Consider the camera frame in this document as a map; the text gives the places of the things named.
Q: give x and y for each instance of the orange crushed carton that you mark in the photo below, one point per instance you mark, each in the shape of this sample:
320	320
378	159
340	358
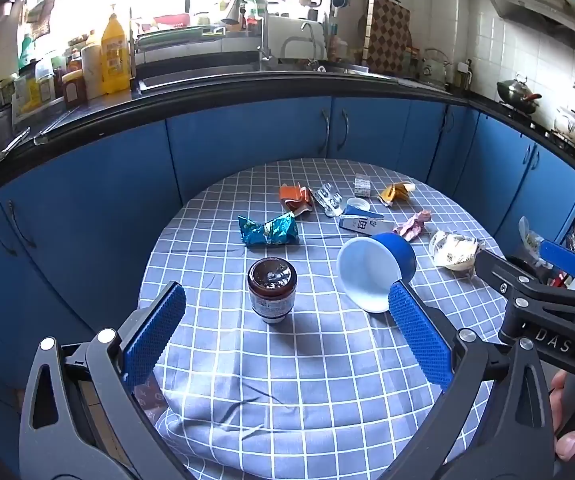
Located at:
295	197

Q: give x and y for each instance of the yellow crumpled wrapper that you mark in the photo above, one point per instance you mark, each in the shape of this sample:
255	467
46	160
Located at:
395	193

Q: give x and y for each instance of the blue white flat carton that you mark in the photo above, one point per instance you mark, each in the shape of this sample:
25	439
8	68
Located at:
360	223

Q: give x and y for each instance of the grey checked tablecloth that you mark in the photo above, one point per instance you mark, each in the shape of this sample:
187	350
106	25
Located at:
317	360

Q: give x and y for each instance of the blue bowl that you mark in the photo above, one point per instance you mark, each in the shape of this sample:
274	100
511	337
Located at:
367	275

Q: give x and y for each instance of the white plastic bag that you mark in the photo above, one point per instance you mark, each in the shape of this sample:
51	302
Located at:
532	245

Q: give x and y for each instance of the white cooking pot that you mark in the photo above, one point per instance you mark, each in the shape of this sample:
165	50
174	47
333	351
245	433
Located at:
570	125

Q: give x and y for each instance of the pale green kettle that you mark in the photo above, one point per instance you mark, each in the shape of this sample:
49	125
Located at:
435	67

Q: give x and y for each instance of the brown sauce jar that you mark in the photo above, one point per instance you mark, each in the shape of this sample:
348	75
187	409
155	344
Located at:
73	87

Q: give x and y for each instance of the steel range hood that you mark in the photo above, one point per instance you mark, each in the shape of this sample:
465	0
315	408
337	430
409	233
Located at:
537	5

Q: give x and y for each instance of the small patterned paper box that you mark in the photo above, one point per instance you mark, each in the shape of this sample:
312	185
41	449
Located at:
362	185

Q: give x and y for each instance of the checkered cutting board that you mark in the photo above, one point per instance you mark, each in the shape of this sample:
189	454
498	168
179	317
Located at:
387	35

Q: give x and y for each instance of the silver blister pack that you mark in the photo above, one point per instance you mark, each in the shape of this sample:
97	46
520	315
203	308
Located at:
328	197

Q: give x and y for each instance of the brown glass jar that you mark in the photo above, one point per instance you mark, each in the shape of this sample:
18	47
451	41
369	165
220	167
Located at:
272	287

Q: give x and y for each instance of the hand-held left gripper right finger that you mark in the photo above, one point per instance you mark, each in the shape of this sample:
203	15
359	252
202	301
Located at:
420	335

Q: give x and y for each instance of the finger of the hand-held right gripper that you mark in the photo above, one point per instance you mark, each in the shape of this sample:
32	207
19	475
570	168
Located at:
562	258
505	280

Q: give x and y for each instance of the person's right hand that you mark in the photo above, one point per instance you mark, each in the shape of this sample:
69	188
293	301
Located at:
570	445

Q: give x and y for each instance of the steel kitchen sink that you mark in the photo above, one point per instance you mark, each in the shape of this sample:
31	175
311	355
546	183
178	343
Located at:
197	72

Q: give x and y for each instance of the yellow detergent bottle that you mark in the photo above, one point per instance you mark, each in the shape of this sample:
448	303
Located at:
114	55

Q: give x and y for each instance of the metal kitchen faucet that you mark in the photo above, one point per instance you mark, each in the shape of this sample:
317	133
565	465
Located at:
265	35

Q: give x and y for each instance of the pink wrapper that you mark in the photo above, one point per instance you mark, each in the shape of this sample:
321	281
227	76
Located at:
412	225

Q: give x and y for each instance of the metal wok with lid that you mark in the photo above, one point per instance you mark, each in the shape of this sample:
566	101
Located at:
517	92

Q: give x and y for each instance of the black kitchen countertop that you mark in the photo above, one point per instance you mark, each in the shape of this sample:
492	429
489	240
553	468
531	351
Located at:
217	90

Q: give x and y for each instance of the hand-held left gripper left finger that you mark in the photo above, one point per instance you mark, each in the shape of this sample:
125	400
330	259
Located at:
155	330

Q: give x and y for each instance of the teal crumpled wrapper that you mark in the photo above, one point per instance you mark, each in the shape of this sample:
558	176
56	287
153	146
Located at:
267	232

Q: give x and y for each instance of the blue kitchen cabinets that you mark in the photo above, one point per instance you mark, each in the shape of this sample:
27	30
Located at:
92	200

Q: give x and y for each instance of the white bottle cap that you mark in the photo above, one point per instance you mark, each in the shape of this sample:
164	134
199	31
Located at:
358	205

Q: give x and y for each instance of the white plastic bottle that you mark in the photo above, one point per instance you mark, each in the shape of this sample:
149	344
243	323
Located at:
92	67

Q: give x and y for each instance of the white wrapper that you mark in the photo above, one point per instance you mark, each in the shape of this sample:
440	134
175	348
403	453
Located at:
455	252

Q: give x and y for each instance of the metal utensil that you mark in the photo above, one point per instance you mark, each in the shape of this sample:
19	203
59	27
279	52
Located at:
4	150

